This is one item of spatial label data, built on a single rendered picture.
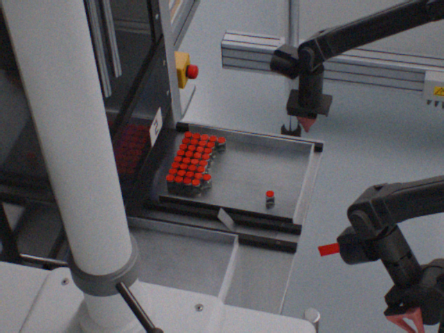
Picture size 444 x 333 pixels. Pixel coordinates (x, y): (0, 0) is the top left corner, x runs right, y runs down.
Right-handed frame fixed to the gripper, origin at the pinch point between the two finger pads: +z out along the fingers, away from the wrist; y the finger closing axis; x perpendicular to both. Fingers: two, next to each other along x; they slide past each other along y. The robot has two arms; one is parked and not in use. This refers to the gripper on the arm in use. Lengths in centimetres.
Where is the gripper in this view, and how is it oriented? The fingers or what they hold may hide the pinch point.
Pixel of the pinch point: (307, 127)
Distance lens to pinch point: 223.7
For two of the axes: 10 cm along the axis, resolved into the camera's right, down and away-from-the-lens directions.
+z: 0.2, 6.8, 7.4
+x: -2.6, 7.2, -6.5
